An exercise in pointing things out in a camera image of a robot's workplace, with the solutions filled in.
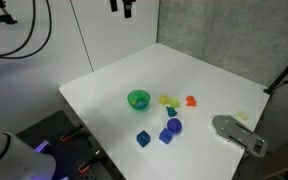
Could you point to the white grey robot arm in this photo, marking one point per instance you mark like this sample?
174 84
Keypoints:
10 156

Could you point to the green plastic bowl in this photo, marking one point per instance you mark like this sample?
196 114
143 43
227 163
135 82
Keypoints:
138 108

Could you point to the teal wedge block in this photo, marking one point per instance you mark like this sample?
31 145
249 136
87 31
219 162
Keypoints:
171 111

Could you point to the purple cylinder block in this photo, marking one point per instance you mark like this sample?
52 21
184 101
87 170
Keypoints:
174 125

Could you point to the dark blue cube block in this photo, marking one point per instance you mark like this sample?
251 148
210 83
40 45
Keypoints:
143 138

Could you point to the light blue toy figure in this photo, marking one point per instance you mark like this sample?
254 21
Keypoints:
140 105

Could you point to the yellow star toy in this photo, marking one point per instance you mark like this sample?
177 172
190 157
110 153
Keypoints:
164 99

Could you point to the lime green toy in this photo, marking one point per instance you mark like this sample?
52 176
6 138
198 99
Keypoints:
175 102

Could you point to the orange toy figure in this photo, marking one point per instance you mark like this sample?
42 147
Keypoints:
191 101

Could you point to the pale yellow translucent toy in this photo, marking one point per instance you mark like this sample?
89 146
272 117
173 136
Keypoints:
242 115

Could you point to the black stand pole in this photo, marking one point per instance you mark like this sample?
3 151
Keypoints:
284 73

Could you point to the toy shelf with colourful bins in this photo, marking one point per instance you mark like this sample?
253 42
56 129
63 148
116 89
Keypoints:
284 160

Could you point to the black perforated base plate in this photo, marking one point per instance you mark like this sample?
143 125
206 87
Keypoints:
67 150

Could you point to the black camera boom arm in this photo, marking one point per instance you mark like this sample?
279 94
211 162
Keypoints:
0 20

